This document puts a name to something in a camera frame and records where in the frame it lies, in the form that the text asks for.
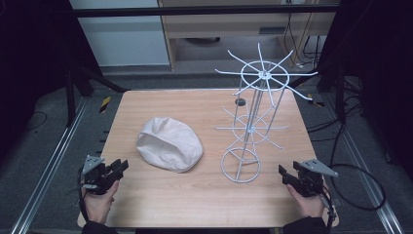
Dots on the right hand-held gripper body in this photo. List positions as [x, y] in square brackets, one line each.
[311, 180]

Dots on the yellow black striped tape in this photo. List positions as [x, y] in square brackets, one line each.
[104, 104]
[315, 100]

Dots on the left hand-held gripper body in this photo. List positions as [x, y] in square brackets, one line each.
[96, 177]

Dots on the black metal stand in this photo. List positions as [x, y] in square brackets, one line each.
[70, 97]
[340, 94]

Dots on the aluminium floor rail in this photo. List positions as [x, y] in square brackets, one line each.
[48, 162]
[367, 175]

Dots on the black curtain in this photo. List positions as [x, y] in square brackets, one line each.
[32, 65]
[376, 65]

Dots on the black horizontal frame bar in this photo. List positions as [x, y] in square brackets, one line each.
[201, 11]

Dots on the light wooden desk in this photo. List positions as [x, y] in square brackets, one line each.
[227, 22]

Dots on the small black round disc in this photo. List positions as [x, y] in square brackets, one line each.
[240, 101]

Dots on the person's left hand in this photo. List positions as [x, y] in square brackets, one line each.
[98, 205]

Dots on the person's right hand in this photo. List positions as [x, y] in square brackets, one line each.
[307, 204]

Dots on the white cloth hat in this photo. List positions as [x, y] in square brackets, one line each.
[169, 144]

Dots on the white cabinet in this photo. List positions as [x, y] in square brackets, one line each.
[123, 35]

